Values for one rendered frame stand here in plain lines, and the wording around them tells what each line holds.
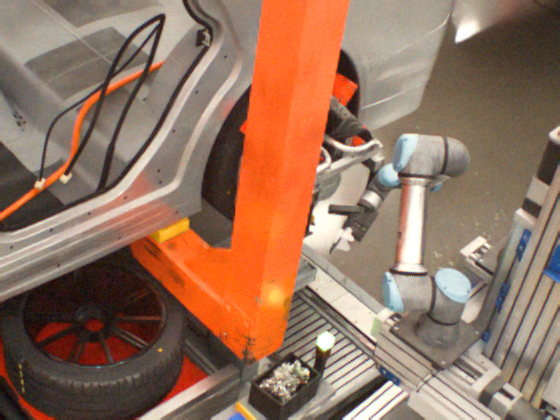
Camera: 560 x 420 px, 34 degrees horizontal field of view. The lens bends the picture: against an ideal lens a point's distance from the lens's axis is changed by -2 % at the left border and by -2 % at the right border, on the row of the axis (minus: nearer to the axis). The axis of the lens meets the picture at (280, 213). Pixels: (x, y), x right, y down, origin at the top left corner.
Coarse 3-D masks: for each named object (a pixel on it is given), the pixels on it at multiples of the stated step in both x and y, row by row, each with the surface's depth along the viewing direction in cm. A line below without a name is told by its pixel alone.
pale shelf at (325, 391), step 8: (320, 384) 320; (328, 384) 320; (320, 392) 317; (328, 392) 318; (240, 400) 310; (248, 400) 311; (312, 400) 314; (320, 400) 315; (232, 408) 307; (248, 408) 308; (304, 408) 311; (312, 408) 313; (216, 416) 304; (224, 416) 304; (256, 416) 306; (296, 416) 308
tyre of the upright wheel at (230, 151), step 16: (240, 112) 326; (224, 128) 327; (224, 144) 327; (240, 144) 327; (208, 160) 333; (224, 160) 328; (208, 176) 336; (224, 176) 331; (208, 192) 342; (224, 192) 337; (224, 208) 343
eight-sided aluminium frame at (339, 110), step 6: (330, 102) 336; (336, 102) 339; (330, 108) 343; (336, 108) 341; (342, 108) 344; (336, 114) 352; (342, 114) 347; (348, 114) 349; (342, 120) 351; (348, 138) 359; (348, 144) 362; (336, 150) 366; (336, 156) 368; (342, 156) 364; (240, 162) 328; (240, 168) 330; (234, 204) 341
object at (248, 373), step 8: (192, 328) 380; (208, 328) 367; (200, 336) 376; (208, 336) 372; (216, 336) 362; (208, 344) 370; (216, 344) 365; (224, 344) 360; (216, 352) 367; (224, 352) 362; (232, 352) 357; (272, 352) 353; (224, 360) 365; (232, 360) 360; (240, 360) 355; (240, 368) 358; (248, 368) 360; (256, 368) 365; (240, 376) 360; (248, 376) 364; (256, 376) 366; (248, 384) 363
